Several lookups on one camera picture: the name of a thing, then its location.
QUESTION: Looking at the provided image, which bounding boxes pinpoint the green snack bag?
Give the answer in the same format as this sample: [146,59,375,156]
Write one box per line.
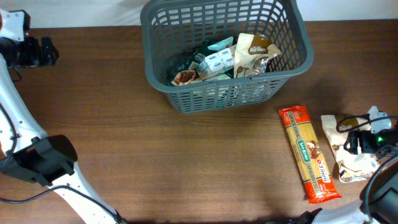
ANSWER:
[166,39,237,87]

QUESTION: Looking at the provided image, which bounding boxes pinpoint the orange spaghetti packet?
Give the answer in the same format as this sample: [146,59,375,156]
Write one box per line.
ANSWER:
[279,106,341,203]

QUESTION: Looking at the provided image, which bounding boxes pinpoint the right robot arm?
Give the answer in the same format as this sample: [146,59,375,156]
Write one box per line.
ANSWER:
[298,106,397,223]

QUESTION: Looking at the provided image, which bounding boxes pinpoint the beige flour bag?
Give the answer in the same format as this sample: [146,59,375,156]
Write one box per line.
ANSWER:
[321,114,380,183]

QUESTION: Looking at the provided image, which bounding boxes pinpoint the grey plastic basket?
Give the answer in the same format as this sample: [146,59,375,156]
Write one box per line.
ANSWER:
[140,0,314,113]

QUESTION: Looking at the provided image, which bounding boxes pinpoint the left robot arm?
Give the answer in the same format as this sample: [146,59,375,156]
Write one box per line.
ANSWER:
[1,10,127,223]

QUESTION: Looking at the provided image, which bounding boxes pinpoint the beige nut bag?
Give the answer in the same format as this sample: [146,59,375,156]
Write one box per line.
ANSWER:
[234,33,282,78]

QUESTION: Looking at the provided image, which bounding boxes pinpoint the white tissue pack row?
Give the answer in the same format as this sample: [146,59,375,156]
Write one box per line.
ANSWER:
[196,45,236,80]

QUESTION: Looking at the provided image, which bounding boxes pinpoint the teal wet wipes pack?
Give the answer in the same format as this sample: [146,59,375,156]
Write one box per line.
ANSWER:
[208,36,234,52]

